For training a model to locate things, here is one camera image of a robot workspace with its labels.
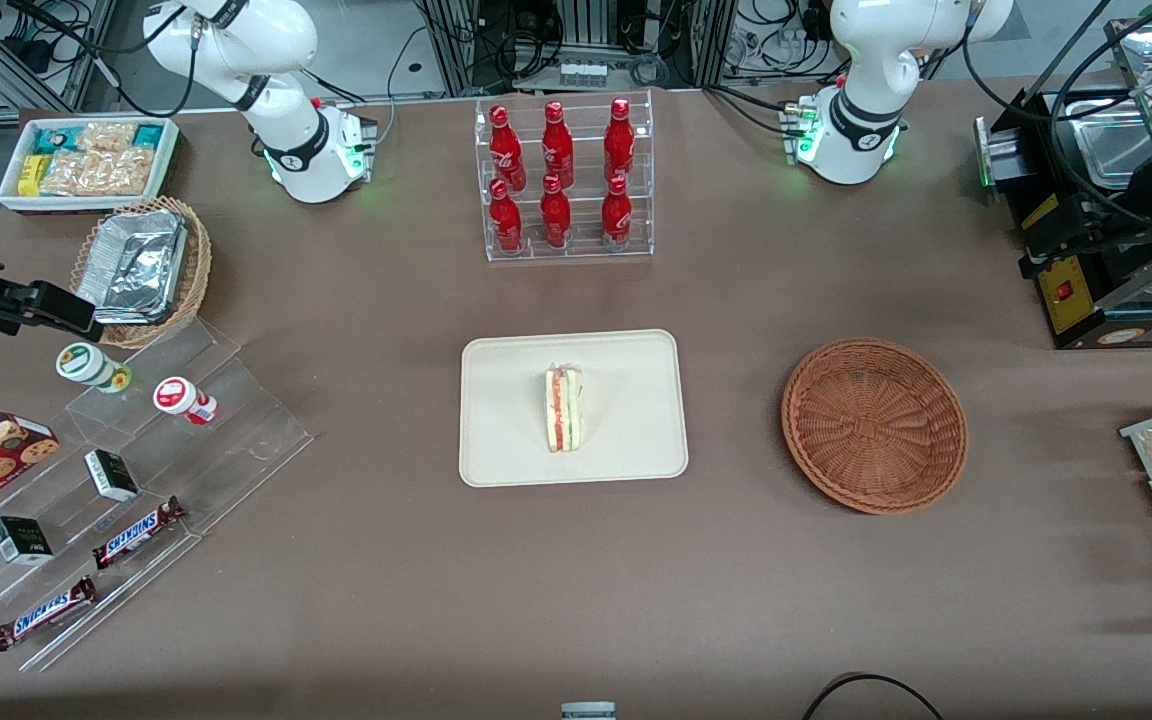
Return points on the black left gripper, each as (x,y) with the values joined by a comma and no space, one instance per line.
(1139,216)

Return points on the triangle sandwich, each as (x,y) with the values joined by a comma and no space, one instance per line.
(563,410)

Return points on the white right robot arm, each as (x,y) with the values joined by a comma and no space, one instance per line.
(291,125)

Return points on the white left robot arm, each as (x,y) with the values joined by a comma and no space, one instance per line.
(861,110)

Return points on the aluminium foil tray stack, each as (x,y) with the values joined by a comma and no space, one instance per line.
(131,265)

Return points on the light wicker basket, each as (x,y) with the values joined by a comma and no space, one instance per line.
(198,270)

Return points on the brown wicker basket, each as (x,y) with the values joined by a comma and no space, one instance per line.
(871,425)

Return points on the beige plastic tray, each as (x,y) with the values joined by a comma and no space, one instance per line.
(626,430)

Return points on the black countertop machine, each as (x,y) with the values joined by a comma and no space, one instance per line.
(1066,300)

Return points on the green lid yoghurt cup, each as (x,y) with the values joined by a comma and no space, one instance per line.
(81,362)

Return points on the steel pan in machine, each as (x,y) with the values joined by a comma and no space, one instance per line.
(1106,150)

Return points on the white snack bin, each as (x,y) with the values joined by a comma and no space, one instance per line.
(11,198)

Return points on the yellow snack packet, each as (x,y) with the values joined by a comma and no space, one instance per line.
(30,175)

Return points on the clear bag of crackers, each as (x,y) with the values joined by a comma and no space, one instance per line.
(106,137)
(96,172)

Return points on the red lid yoghurt cup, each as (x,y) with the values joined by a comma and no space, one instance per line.
(176,395)

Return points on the teal snack packet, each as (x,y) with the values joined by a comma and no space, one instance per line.
(54,140)
(148,136)

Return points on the small black carton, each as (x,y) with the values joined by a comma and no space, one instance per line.
(21,540)
(112,475)

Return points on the clear acrylic stepped shelf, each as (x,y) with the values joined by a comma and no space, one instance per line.
(236,440)

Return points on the Snickers chocolate bar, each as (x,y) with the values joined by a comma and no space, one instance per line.
(44,614)
(136,533)

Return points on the red cola bottle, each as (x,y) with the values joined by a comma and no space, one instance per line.
(555,215)
(619,142)
(616,215)
(505,148)
(557,145)
(506,220)

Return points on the clear acrylic bottle rack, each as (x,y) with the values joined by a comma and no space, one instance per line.
(581,240)

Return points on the white power strip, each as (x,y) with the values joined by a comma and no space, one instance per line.
(583,73)

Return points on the small grey device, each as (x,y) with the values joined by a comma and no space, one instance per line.
(588,712)

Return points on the aluminium frame rack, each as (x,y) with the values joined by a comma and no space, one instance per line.
(456,45)

